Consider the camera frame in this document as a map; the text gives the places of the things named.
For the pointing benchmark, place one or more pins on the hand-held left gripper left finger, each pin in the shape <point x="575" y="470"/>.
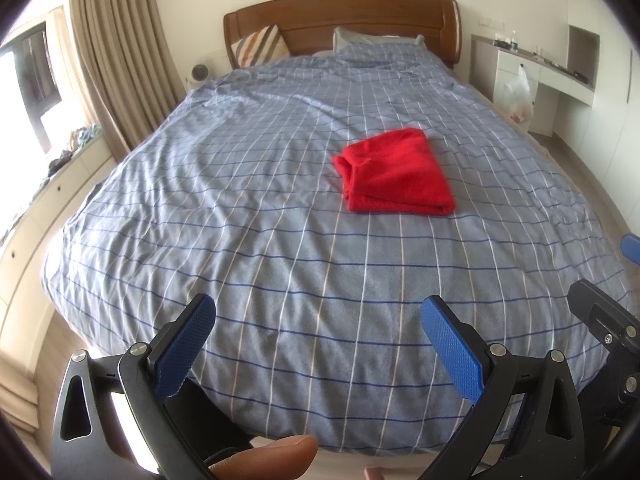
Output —
<point x="185" y="345"/>

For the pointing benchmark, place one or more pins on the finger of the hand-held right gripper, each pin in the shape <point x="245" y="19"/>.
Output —
<point x="631" y="248"/>
<point x="597" y="312"/>

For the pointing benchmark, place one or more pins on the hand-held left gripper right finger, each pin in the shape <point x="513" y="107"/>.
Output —
<point x="452" y="347"/>

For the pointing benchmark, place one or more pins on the red sweater with white print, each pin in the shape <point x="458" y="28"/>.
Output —
<point x="395" y="175"/>

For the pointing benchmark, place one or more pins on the pile of clothes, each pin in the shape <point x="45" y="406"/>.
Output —
<point x="75" y="147"/>

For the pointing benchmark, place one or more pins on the person's left hand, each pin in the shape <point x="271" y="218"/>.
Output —
<point x="270" y="455"/>

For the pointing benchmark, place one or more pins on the blue plaid blanket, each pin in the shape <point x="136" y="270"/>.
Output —
<point x="275" y="235"/>

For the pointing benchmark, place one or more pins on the white plastic bag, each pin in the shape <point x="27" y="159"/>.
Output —
<point x="519" y="95"/>

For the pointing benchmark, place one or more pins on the white window bench cabinet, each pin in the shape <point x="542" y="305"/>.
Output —
<point x="35" y="225"/>

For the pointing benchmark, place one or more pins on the white built-in desk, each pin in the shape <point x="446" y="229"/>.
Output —
<point x="545" y="72"/>

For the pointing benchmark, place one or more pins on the small bottles group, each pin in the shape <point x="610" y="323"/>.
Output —
<point x="505" y="41"/>

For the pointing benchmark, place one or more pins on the beige curtain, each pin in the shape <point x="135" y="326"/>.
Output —
<point x="120" y="50"/>

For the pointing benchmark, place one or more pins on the striped cushion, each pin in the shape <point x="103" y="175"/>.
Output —
<point x="260" y="45"/>

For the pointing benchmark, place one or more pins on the dark framed window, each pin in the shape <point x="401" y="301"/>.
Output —
<point x="32" y="75"/>

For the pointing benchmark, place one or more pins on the grey pillow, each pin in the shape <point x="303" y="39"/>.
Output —
<point x="365" y="39"/>

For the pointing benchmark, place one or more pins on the wooden headboard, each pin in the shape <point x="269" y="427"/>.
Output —
<point x="350" y="15"/>

